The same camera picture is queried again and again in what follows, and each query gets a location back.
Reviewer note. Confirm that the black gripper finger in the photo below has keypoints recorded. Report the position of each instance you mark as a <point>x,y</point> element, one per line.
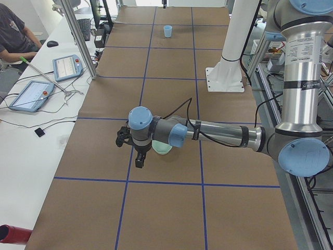
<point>164,3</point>

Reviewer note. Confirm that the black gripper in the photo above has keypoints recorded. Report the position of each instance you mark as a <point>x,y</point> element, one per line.
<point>142,150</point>

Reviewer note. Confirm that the mint green bowl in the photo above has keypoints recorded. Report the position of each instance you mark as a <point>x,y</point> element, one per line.
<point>161,148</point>

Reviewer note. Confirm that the light blue plastic cup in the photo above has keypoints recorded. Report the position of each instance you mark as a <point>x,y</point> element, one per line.
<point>167,29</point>

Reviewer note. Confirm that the black box with label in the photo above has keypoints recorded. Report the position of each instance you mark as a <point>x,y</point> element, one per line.
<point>100,38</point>

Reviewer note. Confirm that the black keyboard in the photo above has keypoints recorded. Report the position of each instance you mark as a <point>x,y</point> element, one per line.
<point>85,27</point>

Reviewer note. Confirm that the small black square pad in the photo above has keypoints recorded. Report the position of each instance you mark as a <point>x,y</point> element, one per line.
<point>39,132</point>

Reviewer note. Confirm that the far blue teach pendant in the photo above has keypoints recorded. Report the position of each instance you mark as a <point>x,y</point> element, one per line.
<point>67,67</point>

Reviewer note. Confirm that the blue teach pendant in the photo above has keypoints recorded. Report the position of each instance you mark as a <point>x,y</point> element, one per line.
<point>67,67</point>
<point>33,96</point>

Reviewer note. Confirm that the black computer mouse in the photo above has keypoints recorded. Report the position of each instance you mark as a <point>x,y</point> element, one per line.
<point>52,44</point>

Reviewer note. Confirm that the near blue teach pendant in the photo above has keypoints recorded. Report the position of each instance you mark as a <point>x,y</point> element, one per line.
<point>33,96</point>

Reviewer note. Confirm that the red cylinder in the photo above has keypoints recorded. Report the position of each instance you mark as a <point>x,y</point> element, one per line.
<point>14,235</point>

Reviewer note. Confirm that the seated person in grey shirt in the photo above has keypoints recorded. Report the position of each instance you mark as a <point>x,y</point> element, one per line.
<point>17,40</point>

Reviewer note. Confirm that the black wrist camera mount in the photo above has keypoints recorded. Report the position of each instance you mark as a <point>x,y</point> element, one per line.
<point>124,137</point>

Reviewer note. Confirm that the aluminium frame post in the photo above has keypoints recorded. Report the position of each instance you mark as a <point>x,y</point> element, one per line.
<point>79,39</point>

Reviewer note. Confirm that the white camera pedestal column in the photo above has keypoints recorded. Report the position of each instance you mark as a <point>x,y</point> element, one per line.
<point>226,75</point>

